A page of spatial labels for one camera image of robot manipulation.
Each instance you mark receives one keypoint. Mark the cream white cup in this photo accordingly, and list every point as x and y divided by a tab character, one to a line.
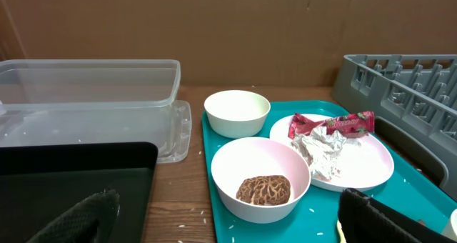
450	230

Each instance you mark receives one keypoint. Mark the pink round plate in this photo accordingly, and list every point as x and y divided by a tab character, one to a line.
369	167

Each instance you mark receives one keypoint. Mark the teal serving tray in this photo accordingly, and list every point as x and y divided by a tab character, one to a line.
314	217

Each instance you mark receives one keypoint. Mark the grey dishwasher rack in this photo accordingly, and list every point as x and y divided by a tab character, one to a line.
415	93

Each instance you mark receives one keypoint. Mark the black plastic tray bin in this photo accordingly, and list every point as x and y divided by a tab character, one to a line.
40	183

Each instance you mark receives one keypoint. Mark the red snack wrapper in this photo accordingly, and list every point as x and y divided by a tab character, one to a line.
351	126

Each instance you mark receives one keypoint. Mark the clear plastic waste bin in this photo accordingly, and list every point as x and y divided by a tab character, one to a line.
89	101

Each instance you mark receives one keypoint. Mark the pink bowl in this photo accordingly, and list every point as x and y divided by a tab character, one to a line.
252	157

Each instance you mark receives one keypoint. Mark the cream white bowl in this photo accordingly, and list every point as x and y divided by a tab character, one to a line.
236	113

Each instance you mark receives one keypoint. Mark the brown shiitake mushroom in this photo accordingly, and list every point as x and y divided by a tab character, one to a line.
268	190

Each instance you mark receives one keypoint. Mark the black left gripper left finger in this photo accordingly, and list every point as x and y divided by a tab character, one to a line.
89	221

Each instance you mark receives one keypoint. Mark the white tissue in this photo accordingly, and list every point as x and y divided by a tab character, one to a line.
325	153

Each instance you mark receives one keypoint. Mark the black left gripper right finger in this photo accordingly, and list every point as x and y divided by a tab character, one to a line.
365	220

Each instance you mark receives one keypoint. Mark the yellow plastic spoon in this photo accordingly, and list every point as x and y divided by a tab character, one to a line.
340	232

